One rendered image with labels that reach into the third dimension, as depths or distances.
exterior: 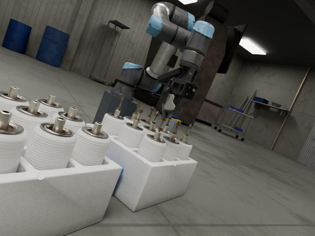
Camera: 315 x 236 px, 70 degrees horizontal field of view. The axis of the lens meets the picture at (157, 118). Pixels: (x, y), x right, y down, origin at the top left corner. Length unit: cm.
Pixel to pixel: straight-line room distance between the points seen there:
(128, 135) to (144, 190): 22
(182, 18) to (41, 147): 98
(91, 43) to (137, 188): 729
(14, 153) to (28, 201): 10
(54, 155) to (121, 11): 786
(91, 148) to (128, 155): 26
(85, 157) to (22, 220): 19
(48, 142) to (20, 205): 13
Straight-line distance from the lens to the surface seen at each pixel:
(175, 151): 95
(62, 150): 55
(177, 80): 82
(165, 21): 92
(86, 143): 61
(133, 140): 90
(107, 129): 98
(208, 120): 796
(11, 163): 51
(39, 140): 55
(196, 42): 84
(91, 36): 794
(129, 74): 144
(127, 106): 143
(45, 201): 56
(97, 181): 63
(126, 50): 830
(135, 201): 85
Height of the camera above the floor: 42
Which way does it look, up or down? 6 degrees down
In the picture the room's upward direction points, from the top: 22 degrees clockwise
